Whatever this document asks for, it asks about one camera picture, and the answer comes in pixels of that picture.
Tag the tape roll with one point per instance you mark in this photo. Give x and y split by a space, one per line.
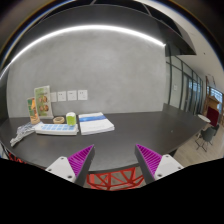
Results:
58 120

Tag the white booklet blue squares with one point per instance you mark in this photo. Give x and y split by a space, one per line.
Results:
56 129

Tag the red lattice chair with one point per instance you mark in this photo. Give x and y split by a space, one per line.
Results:
117 180

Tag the white round table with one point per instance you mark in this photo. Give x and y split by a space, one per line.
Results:
204 118

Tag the small orange menu card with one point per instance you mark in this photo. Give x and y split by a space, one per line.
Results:
34 118

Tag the tall green menu stand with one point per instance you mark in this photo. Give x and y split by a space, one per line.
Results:
43 102

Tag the white wall socket far left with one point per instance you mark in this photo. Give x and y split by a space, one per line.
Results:
53 96

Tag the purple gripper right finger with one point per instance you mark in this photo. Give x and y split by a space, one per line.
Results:
155 166

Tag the led light strip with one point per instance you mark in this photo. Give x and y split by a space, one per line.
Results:
82 28

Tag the white wall socket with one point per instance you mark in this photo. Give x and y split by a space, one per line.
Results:
61 96
72 95
82 94
53 96

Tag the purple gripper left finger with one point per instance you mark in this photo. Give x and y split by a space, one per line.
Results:
75 167

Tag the white wall socket middle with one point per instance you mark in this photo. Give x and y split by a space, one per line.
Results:
72 95

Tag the green white charger box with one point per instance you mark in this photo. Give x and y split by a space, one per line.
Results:
71 118

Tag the white wall socket right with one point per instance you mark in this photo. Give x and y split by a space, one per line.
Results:
82 94

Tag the white book blue stripe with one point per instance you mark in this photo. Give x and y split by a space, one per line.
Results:
94 123

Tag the clear plastic bag with cable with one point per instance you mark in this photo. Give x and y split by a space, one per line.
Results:
22 132

